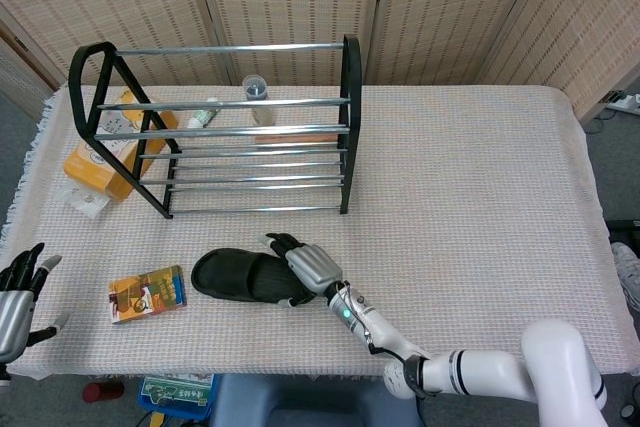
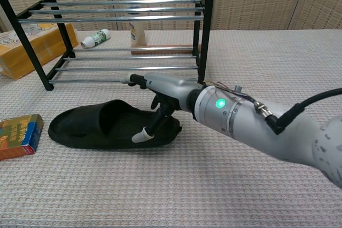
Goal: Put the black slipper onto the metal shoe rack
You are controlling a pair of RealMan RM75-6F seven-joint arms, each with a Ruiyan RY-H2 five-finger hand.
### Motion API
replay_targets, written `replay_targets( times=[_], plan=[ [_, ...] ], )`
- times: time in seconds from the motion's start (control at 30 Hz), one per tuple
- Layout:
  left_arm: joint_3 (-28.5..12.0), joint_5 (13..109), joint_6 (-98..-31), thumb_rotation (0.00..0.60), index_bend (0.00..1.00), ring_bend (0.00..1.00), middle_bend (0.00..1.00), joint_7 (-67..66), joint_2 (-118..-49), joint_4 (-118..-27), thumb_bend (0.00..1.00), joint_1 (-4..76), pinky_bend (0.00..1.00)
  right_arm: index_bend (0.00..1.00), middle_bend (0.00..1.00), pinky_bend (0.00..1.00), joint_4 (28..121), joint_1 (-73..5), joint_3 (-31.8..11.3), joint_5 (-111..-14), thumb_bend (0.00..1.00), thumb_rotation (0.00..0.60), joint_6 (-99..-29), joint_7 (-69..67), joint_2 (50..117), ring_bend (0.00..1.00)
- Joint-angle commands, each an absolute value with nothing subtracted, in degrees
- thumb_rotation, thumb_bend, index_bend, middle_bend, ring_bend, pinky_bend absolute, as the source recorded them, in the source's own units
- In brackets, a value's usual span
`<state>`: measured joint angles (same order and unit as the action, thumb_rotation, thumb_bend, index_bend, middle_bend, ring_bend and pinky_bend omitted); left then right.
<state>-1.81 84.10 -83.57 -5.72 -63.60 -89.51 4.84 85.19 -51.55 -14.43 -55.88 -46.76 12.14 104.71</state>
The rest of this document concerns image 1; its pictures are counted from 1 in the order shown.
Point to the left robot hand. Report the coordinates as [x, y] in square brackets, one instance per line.
[12, 317]

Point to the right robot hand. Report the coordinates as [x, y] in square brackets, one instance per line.
[312, 267]

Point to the black rubber slide sandal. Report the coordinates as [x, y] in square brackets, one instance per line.
[225, 274]

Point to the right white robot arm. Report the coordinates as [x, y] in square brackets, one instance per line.
[475, 367]

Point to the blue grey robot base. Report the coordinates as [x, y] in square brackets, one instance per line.
[310, 402]

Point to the black metal shoe rack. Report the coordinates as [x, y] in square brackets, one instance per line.
[352, 97]

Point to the red can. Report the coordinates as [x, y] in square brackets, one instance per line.
[102, 392]

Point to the brown wooden block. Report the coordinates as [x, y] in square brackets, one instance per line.
[300, 139]

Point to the white plastic packet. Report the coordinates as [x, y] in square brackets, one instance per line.
[85, 202]

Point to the colourful printed card box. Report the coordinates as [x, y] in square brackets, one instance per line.
[150, 294]

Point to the white woven tablecloth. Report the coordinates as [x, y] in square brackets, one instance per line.
[450, 197]

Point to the yellow cardboard box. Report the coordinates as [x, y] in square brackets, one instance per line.
[95, 167]

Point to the blue green printed box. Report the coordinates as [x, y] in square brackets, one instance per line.
[175, 392]

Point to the small white green bottle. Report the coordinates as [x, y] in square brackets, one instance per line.
[200, 118]

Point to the cream bottle with grey cap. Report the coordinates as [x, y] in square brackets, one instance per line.
[255, 89]

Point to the white sneaker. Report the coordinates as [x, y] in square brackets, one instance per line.
[627, 272]

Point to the white power strip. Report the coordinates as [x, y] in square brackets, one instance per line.
[625, 102]

